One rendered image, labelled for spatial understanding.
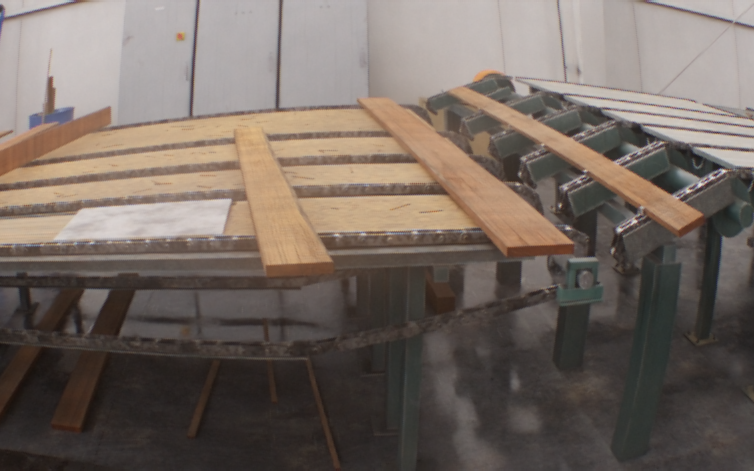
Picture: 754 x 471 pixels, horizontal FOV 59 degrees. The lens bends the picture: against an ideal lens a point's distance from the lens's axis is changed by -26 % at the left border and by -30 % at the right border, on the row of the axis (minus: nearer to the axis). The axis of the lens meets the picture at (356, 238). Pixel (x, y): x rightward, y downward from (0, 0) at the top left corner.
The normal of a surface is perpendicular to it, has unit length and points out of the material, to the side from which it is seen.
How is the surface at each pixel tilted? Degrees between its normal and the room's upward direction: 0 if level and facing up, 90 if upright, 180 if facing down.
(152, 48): 90
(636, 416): 90
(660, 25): 86
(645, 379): 90
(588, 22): 99
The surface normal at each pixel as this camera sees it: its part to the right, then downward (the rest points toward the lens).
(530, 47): 0.07, 0.20
